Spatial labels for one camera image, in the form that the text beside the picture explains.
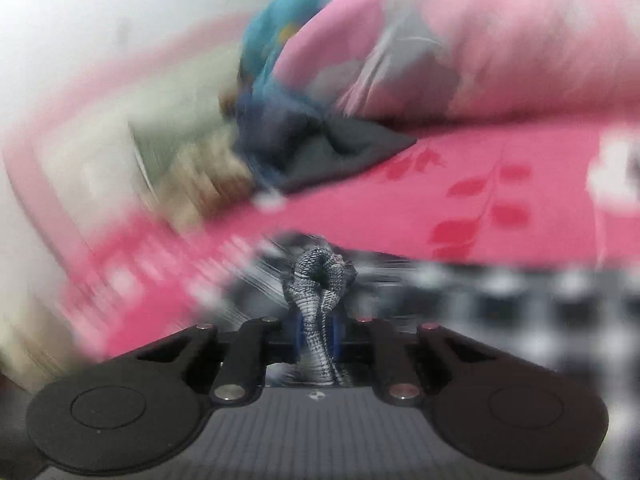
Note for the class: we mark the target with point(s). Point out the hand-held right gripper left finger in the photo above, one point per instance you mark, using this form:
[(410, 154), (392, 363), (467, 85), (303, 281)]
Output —
[(299, 340)]

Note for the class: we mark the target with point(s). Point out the black white plaid shirt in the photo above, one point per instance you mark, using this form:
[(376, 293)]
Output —
[(320, 280)]

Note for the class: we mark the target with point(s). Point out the pink floral bed sheet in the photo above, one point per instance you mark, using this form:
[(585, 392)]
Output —
[(500, 200)]

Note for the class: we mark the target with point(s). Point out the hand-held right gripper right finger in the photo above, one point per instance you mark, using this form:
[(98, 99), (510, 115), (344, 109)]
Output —
[(340, 340)]

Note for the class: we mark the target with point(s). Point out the dark grey garment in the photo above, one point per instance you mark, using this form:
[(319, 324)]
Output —
[(360, 147)]

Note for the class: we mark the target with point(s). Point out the white pink padded headboard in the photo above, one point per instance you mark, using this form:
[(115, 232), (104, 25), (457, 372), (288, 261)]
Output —
[(85, 180)]

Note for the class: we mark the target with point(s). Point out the dark blue garment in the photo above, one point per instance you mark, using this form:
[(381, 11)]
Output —
[(270, 135)]

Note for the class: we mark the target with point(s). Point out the pink floral quilt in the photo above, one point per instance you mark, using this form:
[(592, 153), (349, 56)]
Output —
[(500, 45)]

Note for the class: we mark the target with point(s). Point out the beige crumpled clothes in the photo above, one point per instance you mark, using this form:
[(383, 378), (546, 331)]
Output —
[(210, 180)]

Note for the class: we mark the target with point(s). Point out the blue patterned quilt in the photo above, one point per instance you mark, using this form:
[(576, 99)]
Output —
[(285, 25)]

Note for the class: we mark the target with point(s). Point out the green patterned pillow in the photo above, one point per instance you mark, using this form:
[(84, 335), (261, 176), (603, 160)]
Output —
[(155, 155)]

